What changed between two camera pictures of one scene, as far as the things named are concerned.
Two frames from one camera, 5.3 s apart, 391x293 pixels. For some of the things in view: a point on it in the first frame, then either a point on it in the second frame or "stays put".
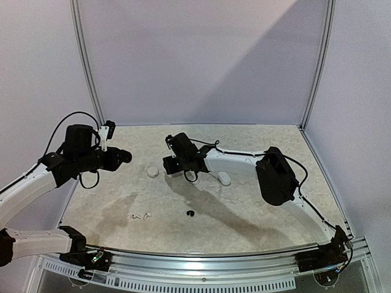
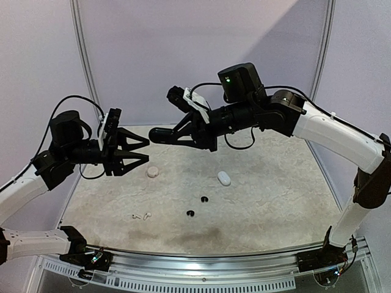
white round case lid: (153, 171) stays put
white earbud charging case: (224, 177) stays put
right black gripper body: (170, 165) → (202, 131)
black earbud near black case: (190, 212) stays put
